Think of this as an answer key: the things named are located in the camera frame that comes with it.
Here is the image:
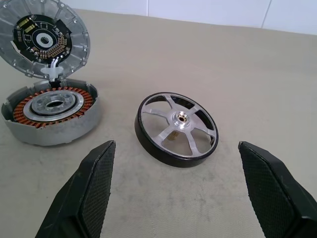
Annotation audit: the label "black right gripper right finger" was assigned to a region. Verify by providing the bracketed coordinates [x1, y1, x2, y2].
[237, 140, 317, 238]

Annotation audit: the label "silver motor housing copper windings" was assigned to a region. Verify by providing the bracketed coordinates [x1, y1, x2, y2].
[0, 77, 103, 147]

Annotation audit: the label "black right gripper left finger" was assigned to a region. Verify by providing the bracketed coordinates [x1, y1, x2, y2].
[34, 140, 116, 238]

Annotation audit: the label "black rotor ring silver spokes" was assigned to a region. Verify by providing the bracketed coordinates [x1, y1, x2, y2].
[134, 91, 220, 169]

